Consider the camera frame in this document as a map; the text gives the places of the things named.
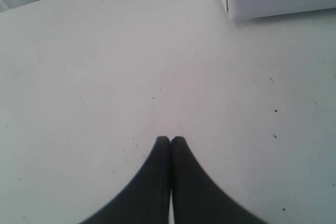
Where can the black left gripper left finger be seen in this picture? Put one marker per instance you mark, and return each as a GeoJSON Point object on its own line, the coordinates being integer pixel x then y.
{"type": "Point", "coordinates": [146, 198]}

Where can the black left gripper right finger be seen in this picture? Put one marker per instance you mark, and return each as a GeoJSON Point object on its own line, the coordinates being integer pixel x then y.
{"type": "Point", "coordinates": [196, 198]}

